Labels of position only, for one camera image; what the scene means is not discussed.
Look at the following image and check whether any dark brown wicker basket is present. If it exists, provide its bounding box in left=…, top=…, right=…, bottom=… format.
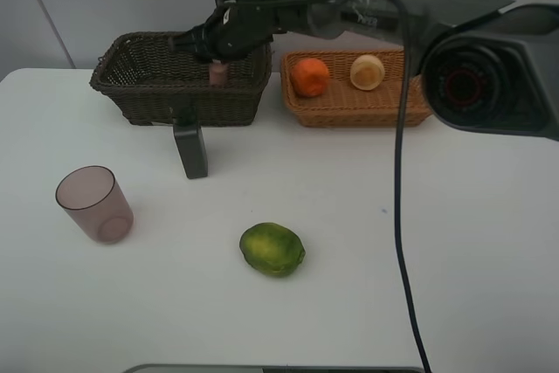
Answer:
left=90, top=31, right=272, bottom=127

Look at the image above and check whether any orange mandarin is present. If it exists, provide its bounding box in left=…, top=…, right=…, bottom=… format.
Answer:
left=290, top=58, right=330, bottom=98

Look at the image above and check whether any tan wicker basket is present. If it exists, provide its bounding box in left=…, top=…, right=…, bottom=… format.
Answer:
left=279, top=49, right=433, bottom=129

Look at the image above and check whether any translucent purple plastic cup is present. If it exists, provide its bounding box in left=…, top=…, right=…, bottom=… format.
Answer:
left=55, top=165, right=134, bottom=245

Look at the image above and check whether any red yellow peach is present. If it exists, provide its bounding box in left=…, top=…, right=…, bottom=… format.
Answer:
left=349, top=55, right=385, bottom=91

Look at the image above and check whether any pink bottle white cap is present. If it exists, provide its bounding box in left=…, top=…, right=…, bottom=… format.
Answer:
left=209, top=62, right=228, bottom=86

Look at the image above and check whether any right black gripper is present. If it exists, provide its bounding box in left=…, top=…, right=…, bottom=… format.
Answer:
left=169, top=0, right=309, bottom=61

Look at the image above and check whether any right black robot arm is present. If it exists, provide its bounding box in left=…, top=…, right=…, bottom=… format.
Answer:
left=170, top=0, right=558, bottom=140

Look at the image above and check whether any green lime fruit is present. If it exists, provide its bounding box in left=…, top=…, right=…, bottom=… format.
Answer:
left=239, top=222, right=306, bottom=278

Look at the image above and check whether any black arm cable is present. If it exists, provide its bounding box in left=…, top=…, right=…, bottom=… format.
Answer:
left=226, top=0, right=433, bottom=373

